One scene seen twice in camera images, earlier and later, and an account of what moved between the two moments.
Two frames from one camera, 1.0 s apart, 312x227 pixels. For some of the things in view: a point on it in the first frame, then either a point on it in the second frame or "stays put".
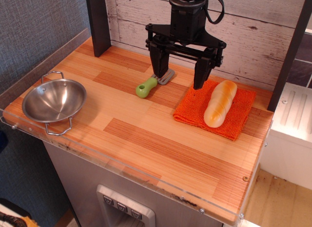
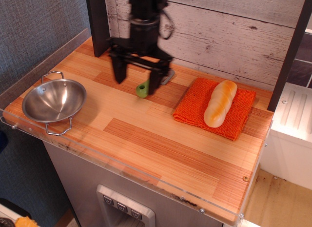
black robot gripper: x=185 y=37 -> x=143 y=47
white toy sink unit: x=287 y=152 stays put
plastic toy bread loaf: x=222 y=98 stays put
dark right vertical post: x=292 y=52 stays put
